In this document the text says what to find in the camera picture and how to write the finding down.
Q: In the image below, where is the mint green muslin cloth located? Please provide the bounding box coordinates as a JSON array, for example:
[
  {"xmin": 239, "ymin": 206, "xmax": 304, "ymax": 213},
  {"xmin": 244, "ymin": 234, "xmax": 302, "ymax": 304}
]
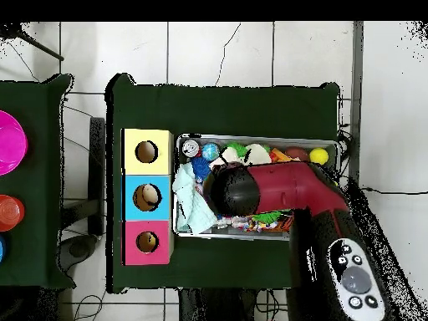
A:
[{"xmin": 172, "ymin": 162, "xmax": 218, "ymax": 235}]

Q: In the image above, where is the clear mesh bin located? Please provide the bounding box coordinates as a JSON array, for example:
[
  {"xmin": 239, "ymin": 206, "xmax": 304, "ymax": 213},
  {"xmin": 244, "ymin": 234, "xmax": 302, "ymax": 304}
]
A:
[{"xmin": 173, "ymin": 133, "xmax": 339, "ymax": 241}]

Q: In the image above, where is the wooden box with three holes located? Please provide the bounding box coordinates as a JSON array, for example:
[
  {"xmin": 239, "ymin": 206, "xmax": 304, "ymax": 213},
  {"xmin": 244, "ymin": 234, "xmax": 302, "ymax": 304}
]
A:
[{"xmin": 120, "ymin": 128, "xmax": 176, "ymax": 267}]

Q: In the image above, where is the blue spiky ball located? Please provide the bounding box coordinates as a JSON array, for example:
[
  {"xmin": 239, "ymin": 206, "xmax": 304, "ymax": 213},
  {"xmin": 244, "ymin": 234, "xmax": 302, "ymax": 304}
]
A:
[{"xmin": 191, "ymin": 157, "xmax": 214, "ymax": 184}]

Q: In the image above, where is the small globe ball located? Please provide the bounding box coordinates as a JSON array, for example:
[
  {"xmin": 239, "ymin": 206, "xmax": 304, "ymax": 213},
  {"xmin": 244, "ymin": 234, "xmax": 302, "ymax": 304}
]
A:
[{"xmin": 201, "ymin": 142, "xmax": 222, "ymax": 162}]

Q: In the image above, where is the silver can with pull tab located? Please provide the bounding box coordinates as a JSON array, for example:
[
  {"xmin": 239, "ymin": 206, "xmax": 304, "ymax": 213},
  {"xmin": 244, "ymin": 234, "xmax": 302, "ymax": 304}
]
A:
[{"xmin": 181, "ymin": 138, "xmax": 201, "ymax": 159}]

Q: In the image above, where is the dark green table cloth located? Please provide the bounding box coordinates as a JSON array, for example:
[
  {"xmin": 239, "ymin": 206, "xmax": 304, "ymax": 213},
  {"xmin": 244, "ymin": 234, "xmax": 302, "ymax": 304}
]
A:
[{"xmin": 105, "ymin": 73, "xmax": 342, "ymax": 294}]

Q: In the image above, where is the brown toy football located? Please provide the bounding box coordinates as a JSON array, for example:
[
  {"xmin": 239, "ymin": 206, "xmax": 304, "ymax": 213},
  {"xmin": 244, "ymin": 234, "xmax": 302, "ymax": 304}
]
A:
[{"xmin": 284, "ymin": 146, "xmax": 311, "ymax": 164}]

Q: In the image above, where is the yellow ball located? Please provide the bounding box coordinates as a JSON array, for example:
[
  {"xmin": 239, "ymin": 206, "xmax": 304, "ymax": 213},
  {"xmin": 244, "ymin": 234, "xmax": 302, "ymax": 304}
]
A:
[{"xmin": 309, "ymin": 147, "xmax": 329, "ymax": 167}]

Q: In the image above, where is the black floor stand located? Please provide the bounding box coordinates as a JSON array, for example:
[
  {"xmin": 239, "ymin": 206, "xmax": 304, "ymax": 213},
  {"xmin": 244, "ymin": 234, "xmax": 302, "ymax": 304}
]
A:
[{"xmin": 59, "ymin": 116, "xmax": 107, "ymax": 268}]

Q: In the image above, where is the green cloth side table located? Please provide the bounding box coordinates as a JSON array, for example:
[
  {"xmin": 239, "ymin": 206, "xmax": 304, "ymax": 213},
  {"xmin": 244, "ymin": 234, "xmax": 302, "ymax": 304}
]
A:
[{"xmin": 0, "ymin": 74, "xmax": 74, "ymax": 290}]

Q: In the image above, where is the pink bowl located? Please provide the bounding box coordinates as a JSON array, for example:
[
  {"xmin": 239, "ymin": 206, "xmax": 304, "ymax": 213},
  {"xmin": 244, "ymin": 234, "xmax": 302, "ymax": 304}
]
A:
[{"xmin": 0, "ymin": 110, "xmax": 28, "ymax": 177}]

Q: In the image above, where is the red cup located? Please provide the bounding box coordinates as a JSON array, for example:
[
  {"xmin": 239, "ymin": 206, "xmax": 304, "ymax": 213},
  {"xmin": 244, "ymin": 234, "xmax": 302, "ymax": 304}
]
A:
[{"xmin": 0, "ymin": 194, "xmax": 26, "ymax": 232}]

